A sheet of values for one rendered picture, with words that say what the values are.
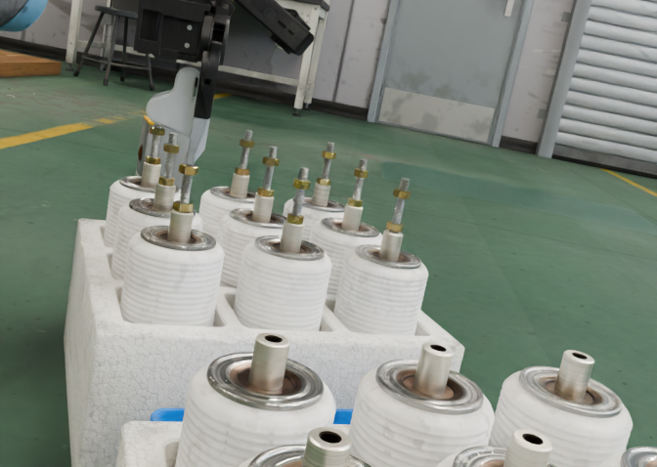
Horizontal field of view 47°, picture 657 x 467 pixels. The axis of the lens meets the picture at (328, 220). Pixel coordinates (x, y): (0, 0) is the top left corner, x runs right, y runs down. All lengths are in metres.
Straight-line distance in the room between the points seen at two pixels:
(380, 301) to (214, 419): 0.39
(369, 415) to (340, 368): 0.28
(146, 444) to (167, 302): 0.22
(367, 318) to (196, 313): 0.19
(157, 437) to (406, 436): 0.18
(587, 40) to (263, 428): 5.48
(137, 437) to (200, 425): 0.09
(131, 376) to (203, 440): 0.27
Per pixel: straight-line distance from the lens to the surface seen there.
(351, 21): 5.74
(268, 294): 0.78
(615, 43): 5.90
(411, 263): 0.85
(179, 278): 0.74
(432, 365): 0.53
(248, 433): 0.46
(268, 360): 0.48
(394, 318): 0.83
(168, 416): 0.73
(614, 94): 5.90
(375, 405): 0.52
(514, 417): 0.58
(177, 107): 0.73
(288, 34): 0.74
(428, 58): 5.73
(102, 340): 0.72
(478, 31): 5.77
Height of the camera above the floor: 0.46
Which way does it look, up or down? 13 degrees down
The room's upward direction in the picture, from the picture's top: 11 degrees clockwise
